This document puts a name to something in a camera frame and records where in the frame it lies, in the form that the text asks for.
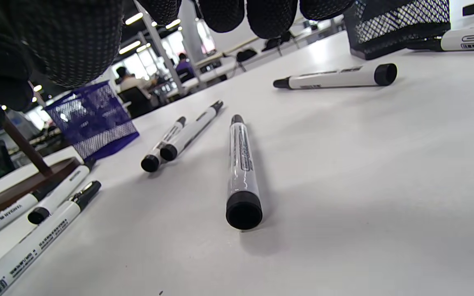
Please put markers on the person's right hand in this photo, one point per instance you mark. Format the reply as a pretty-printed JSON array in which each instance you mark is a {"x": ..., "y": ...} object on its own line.
[{"x": 56, "y": 41}]

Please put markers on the white marker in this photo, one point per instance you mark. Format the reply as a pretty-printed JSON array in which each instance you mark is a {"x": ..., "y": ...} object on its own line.
[{"x": 35, "y": 242}]

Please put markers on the black-capped white marker pen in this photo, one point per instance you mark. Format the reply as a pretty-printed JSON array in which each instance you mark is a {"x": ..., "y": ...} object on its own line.
[
  {"x": 471, "y": 40},
  {"x": 335, "y": 77},
  {"x": 243, "y": 172}
]

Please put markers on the blue mesh pen holder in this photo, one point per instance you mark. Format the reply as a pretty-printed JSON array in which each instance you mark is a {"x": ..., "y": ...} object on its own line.
[{"x": 93, "y": 123}]

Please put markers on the brown wooden hook stand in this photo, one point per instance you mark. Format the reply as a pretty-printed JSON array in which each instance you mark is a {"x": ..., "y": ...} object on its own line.
[{"x": 10, "y": 195}]

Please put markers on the black mesh pen holder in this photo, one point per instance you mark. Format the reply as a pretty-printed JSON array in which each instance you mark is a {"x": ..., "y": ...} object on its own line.
[{"x": 397, "y": 28}]

